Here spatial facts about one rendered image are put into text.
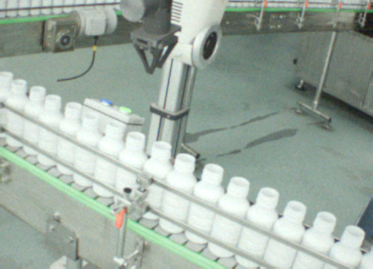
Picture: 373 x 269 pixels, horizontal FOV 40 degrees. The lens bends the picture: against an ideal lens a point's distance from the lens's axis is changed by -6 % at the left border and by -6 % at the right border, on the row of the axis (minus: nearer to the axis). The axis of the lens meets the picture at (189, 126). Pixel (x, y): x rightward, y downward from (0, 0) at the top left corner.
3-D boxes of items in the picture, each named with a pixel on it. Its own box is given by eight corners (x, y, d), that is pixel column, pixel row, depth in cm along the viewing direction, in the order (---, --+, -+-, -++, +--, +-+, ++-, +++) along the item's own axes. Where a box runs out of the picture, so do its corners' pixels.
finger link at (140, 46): (175, 70, 118) (178, 31, 113) (156, 82, 113) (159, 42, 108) (149, 61, 121) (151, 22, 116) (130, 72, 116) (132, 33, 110)
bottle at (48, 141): (45, 152, 129) (49, 90, 122) (66, 160, 128) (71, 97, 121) (32, 161, 124) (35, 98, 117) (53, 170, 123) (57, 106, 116)
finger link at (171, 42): (176, 68, 119) (180, 30, 114) (158, 81, 114) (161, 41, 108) (151, 59, 121) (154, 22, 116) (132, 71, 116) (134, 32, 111)
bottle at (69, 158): (85, 167, 126) (91, 104, 120) (75, 179, 121) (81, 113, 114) (62, 161, 127) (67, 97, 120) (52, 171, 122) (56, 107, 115)
